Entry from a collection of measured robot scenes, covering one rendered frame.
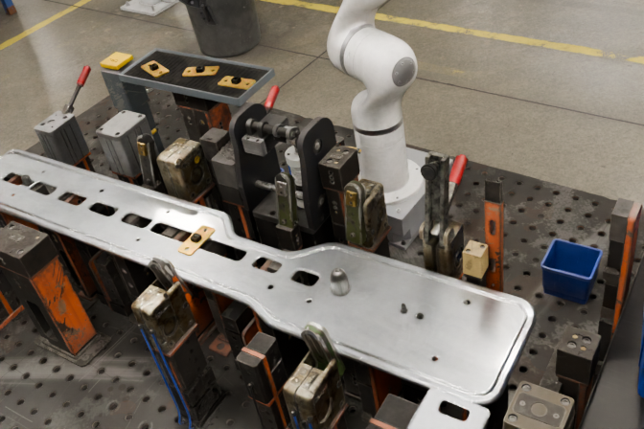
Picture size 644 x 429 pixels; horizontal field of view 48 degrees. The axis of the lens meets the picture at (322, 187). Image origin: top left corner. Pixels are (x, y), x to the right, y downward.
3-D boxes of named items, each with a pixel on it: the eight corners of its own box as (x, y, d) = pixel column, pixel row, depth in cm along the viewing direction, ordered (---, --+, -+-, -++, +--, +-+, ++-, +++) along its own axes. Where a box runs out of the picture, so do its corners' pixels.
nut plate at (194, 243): (191, 256, 143) (189, 252, 142) (176, 251, 144) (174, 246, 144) (217, 230, 148) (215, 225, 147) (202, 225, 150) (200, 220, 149)
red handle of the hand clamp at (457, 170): (422, 232, 128) (450, 150, 131) (425, 235, 130) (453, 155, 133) (444, 237, 126) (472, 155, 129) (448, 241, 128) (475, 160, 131)
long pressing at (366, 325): (-57, 199, 174) (-59, 194, 173) (16, 147, 188) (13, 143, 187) (493, 415, 106) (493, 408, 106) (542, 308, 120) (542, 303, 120)
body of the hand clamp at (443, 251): (430, 359, 151) (419, 236, 130) (444, 336, 155) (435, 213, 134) (457, 369, 148) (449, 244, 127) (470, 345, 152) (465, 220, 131)
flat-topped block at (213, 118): (215, 226, 196) (169, 82, 169) (232, 208, 201) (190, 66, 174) (243, 235, 192) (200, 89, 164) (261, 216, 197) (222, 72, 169)
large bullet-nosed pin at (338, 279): (330, 299, 130) (324, 273, 126) (338, 286, 132) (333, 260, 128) (345, 304, 129) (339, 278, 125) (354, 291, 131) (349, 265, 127)
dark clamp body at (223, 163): (235, 287, 177) (195, 163, 154) (265, 253, 185) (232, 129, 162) (270, 301, 172) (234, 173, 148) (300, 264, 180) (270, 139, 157)
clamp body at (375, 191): (353, 329, 161) (328, 201, 138) (377, 294, 168) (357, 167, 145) (389, 343, 156) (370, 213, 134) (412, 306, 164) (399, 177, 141)
